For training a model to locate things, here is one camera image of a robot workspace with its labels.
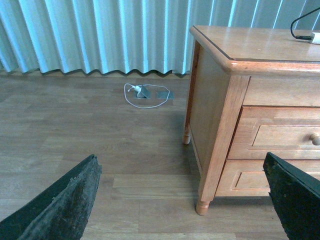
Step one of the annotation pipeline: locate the white charger adapter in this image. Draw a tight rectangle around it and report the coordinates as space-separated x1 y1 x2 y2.
308 32 320 45

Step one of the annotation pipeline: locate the black charger cable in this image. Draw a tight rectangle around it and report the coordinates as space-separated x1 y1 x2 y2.
289 6 320 41

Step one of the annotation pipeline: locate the closed floor socket plate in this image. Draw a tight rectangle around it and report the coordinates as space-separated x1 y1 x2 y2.
156 91 174 100

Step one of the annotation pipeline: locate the teal pleated curtain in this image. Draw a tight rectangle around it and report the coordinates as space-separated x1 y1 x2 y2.
0 0 320 74

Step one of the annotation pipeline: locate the white floor cable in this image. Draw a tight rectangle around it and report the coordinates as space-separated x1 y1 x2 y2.
123 83 170 109

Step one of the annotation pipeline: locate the wooden bottom drawer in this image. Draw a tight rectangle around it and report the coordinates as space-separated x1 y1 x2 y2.
214 159 320 198

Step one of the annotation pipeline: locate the wooden drawer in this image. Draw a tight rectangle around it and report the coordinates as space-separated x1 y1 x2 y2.
227 106 320 160
214 159 320 198

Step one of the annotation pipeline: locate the open floor socket box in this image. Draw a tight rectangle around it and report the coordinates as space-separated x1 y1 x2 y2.
133 85 151 99

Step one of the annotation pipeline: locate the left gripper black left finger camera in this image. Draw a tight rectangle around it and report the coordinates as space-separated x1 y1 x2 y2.
0 154 102 240

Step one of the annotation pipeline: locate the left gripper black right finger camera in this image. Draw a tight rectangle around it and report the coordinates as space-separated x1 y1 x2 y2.
263 152 320 240

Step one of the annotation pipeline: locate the wooden top drawer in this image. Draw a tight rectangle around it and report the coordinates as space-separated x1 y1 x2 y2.
227 106 320 160

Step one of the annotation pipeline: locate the wooden nightstand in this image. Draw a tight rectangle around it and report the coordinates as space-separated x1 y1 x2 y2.
183 25 320 215

